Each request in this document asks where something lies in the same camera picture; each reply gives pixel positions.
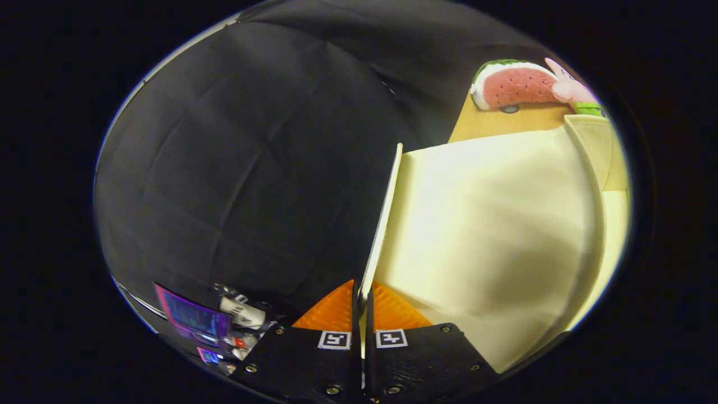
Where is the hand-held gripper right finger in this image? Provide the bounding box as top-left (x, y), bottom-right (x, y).
top-left (365, 281), bottom-right (500, 404)

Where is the watermelon slice plush toy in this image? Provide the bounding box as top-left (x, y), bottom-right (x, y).
top-left (470, 59), bottom-right (559, 111)

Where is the purple glowing screen device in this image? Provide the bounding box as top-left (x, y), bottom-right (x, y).
top-left (154, 283), bottom-right (233, 343)

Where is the grey fabric storage box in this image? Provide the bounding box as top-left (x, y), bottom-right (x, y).
top-left (359, 115), bottom-right (632, 374)

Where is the white cylindrical tube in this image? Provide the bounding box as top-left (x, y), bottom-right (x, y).
top-left (219, 296), bottom-right (267, 329)

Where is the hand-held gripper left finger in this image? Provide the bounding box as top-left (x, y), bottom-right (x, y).
top-left (230, 279), bottom-right (362, 404)

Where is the pink starfish plush toy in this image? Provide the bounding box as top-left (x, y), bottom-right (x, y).
top-left (544, 57), bottom-right (606, 117)

